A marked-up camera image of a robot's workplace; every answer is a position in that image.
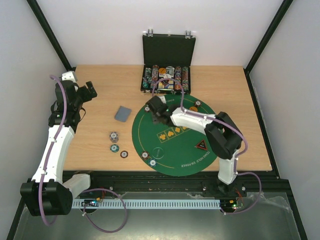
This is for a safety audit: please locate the orange big blind button on mat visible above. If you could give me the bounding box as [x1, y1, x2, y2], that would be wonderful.
[189, 106, 198, 112]

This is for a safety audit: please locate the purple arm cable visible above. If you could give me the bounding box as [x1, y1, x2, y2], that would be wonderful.
[151, 78, 262, 215]
[39, 74, 68, 226]

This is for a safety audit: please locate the triangular all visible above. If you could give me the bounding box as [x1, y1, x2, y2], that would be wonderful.
[195, 139, 208, 151]
[158, 78, 170, 89]

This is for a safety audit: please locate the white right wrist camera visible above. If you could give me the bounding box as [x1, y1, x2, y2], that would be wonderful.
[159, 95, 166, 104]

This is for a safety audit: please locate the teal poker chip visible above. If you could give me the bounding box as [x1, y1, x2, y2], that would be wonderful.
[109, 144, 120, 153]

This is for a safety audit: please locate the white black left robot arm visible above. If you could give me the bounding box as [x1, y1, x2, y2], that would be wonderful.
[20, 71, 98, 216]

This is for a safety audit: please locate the orange big blind button in case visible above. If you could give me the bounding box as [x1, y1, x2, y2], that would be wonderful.
[158, 68, 166, 74]

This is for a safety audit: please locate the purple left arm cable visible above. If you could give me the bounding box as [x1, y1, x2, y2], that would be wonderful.
[39, 74, 68, 226]

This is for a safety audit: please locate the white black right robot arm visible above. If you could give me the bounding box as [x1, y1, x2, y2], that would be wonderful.
[146, 96, 248, 196]

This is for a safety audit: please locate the black aluminium frame post right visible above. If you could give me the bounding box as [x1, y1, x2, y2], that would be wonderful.
[243, 0, 295, 72]

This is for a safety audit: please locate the grey chip stack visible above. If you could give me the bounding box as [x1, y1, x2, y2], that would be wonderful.
[109, 131, 119, 143]

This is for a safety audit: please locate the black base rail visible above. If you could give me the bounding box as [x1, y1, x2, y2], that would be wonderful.
[62, 170, 292, 201]

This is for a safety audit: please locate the black aluminium frame post left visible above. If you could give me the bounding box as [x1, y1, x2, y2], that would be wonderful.
[26, 0, 76, 71]

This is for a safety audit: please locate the chip row in case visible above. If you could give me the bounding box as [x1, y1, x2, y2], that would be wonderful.
[150, 65, 159, 89]
[182, 66, 189, 91]
[174, 66, 182, 90]
[142, 67, 152, 88]

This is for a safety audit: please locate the blue patterned card deck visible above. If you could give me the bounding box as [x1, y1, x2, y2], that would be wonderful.
[114, 106, 132, 123]

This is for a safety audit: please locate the black aluminium frame post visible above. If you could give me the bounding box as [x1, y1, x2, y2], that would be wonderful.
[26, 0, 76, 71]
[243, 0, 295, 72]

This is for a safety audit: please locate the white dealer button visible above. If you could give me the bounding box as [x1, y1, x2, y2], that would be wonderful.
[164, 74, 173, 79]

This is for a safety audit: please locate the leftmost chip row in case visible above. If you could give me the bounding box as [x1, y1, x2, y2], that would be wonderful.
[142, 67, 152, 88]

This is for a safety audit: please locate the black poker chip case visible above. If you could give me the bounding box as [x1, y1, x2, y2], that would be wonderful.
[140, 28, 196, 94]

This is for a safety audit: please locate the triangular all in button in case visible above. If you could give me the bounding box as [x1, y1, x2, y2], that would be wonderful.
[158, 78, 170, 89]

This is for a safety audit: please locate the white slotted cable duct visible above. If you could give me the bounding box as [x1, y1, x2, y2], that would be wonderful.
[72, 199, 221, 210]

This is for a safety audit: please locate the round green poker mat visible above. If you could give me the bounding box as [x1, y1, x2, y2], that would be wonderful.
[131, 106, 217, 177]

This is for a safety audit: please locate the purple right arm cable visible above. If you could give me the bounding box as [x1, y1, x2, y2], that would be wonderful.
[151, 78, 262, 215]

